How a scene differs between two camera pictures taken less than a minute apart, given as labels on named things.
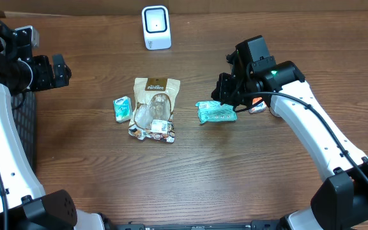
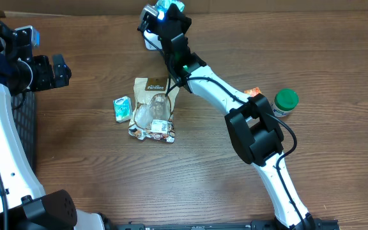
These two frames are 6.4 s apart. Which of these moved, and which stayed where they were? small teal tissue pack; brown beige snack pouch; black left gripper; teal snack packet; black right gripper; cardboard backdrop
Moved: black right gripper; teal snack packet
Stayed: black left gripper; small teal tissue pack; cardboard backdrop; brown beige snack pouch
